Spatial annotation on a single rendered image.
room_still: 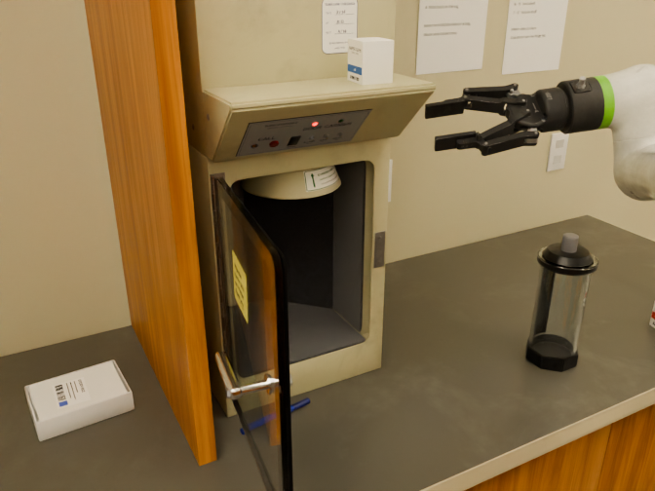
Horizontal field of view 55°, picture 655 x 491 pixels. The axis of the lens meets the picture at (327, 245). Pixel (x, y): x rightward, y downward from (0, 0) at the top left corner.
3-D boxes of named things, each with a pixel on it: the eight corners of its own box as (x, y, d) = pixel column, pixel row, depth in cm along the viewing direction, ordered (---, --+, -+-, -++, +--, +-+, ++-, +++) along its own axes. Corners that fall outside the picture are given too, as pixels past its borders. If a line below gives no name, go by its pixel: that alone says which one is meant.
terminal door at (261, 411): (235, 397, 108) (219, 173, 92) (290, 535, 82) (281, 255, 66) (231, 398, 108) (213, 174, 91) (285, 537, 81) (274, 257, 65)
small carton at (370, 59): (347, 80, 94) (347, 38, 92) (376, 78, 96) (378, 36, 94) (362, 85, 90) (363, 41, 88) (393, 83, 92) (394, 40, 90)
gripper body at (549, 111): (557, 75, 110) (504, 83, 110) (573, 108, 105) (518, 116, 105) (548, 108, 116) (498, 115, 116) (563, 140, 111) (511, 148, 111)
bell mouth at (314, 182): (226, 176, 115) (224, 147, 112) (313, 163, 122) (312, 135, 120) (264, 207, 100) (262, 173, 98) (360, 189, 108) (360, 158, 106)
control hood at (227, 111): (205, 159, 92) (200, 89, 87) (392, 132, 106) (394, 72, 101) (233, 180, 82) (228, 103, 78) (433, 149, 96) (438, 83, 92)
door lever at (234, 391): (252, 357, 84) (251, 340, 83) (273, 398, 76) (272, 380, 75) (212, 365, 83) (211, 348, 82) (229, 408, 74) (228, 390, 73)
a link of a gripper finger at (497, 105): (526, 103, 109) (527, 98, 110) (461, 95, 112) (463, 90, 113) (522, 120, 112) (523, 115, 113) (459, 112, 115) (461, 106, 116)
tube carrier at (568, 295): (512, 346, 129) (525, 251, 121) (550, 333, 134) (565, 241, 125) (552, 373, 121) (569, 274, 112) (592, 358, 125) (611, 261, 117)
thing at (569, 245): (529, 262, 121) (534, 231, 119) (564, 253, 125) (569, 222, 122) (566, 282, 114) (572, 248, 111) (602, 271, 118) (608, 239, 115)
